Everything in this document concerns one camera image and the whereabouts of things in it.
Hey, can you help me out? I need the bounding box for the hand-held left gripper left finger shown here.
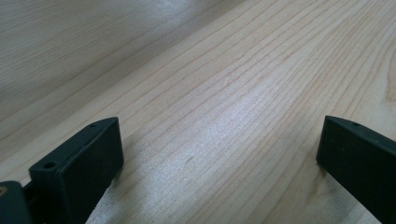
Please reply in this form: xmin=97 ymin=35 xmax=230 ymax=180
xmin=28 ymin=116 xmax=125 ymax=224

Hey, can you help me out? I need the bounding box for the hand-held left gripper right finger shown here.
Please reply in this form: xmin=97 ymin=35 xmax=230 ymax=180
xmin=316 ymin=115 xmax=396 ymax=224

